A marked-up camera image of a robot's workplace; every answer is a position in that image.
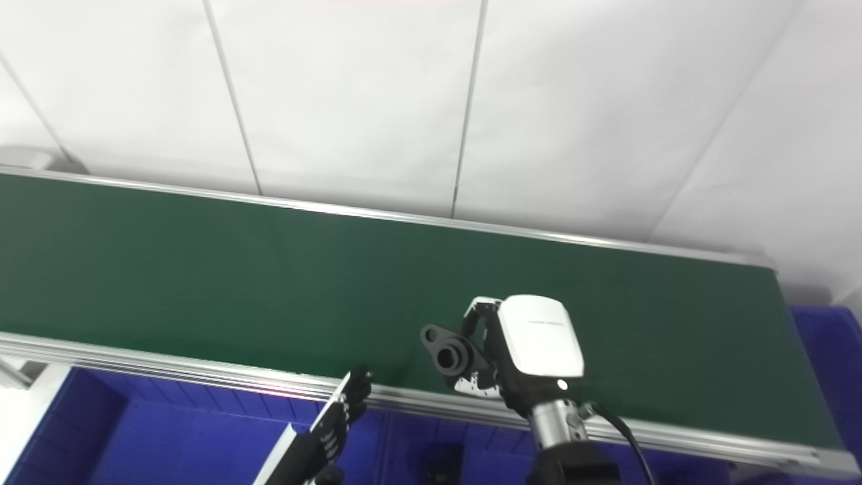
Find green conveyor belt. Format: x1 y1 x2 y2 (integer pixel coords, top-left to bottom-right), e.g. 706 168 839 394
0 165 862 480
0 173 844 449

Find blue plastic bin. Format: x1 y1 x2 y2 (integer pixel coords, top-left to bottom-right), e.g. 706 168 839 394
383 408 736 485
0 367 389 485

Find black flanged machine part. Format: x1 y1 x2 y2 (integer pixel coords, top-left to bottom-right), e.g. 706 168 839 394
420 324 494 392

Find aluminium conveyor leg bracket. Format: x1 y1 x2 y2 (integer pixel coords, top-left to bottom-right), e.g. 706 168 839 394
0 356 36 393

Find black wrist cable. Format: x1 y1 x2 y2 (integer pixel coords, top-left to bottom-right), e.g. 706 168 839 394
581 401 658 485

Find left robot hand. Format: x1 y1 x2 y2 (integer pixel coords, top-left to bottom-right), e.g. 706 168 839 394
253 366 374 485

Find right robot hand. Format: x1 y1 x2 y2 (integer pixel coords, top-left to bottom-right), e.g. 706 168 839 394
454 294 586 418

